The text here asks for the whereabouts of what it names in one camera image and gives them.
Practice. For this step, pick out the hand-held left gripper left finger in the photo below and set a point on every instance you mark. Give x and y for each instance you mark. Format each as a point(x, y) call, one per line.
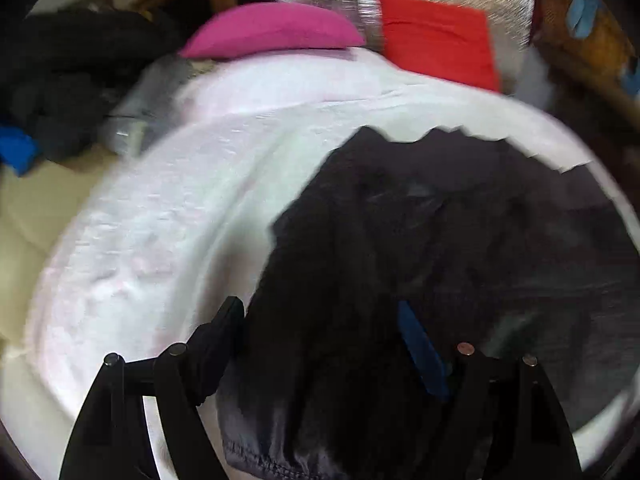
point(215, 340)

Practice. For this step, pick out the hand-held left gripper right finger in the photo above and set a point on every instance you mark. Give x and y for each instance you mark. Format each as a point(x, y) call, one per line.
point(420, 350)

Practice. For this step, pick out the black puffer jacket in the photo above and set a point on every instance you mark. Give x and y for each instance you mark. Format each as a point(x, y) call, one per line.
point(350, 260)

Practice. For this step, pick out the dark clothes pile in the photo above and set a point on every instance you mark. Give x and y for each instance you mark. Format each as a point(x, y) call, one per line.
point(65, 70)

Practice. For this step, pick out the white blanket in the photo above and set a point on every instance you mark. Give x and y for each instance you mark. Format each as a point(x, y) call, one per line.
point(175, 210)

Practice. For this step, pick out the beige sheet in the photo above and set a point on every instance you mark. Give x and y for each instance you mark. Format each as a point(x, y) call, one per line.
point(30, 210)

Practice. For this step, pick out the grey cloth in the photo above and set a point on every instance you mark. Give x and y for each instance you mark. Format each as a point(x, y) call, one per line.
point(145, 100)

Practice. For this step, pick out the bright blue cloth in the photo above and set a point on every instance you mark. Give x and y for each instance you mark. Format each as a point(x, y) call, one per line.
point(12, 150)

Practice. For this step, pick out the red cushion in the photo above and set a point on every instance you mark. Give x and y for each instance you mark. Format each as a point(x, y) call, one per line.
point(435, 40)

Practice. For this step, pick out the pink pillow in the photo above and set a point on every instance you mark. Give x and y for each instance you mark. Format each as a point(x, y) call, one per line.
point(270, 30)

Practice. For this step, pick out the light blue cloth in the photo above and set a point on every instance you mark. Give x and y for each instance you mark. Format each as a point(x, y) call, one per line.
point(582, 10)

